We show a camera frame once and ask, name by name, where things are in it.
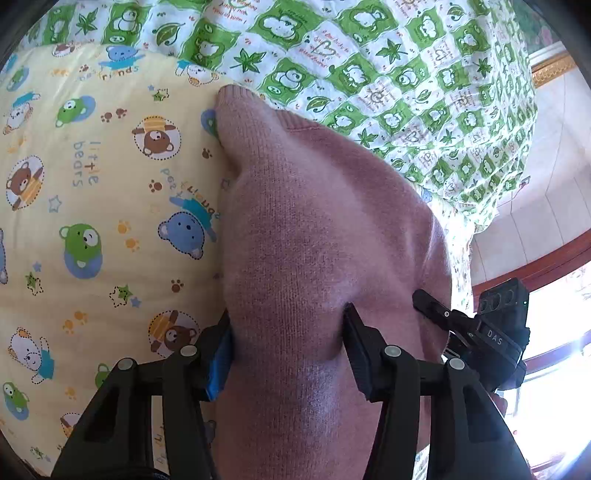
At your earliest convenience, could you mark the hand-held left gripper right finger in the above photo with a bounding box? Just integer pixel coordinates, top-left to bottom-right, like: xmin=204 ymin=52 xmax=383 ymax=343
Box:
xmin=342 ymin=302 xmax=532 ymax=480

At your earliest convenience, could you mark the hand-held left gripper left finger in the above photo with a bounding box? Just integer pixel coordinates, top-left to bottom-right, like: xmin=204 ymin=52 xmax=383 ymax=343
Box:
xmin=51 ymin=309 xmax=234 ymax=480

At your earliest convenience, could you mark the red wooden bed frame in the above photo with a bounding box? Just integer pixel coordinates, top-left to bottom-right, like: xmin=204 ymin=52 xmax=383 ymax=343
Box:
xmin=471 ymin=233 xmax=591 ymax=305

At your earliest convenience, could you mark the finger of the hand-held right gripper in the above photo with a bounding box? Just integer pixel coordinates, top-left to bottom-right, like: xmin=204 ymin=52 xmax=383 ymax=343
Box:
xmin=412 ymin=289 xmax=481 ymax=333

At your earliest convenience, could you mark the purple knit sweater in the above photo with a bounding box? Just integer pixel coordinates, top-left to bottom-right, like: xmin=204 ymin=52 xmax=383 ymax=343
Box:
xmin=215 ymin=85 xmax=455 ymax=480

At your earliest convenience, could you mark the gold framed picture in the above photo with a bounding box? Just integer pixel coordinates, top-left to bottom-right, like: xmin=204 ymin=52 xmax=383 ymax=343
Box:
xmin=510 ymin=0 xmax=585 ymax=90

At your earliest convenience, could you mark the yellow bear print bed sheet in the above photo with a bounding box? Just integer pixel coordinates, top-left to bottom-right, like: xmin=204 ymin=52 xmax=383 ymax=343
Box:
xmin=0 ymin=44 xmax=476 ymax=480

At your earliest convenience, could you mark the green checkered quilt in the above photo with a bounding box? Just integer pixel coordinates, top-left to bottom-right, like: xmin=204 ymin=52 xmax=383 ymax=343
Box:
xmin=18 ymin=0 xmax=539 ymax=232

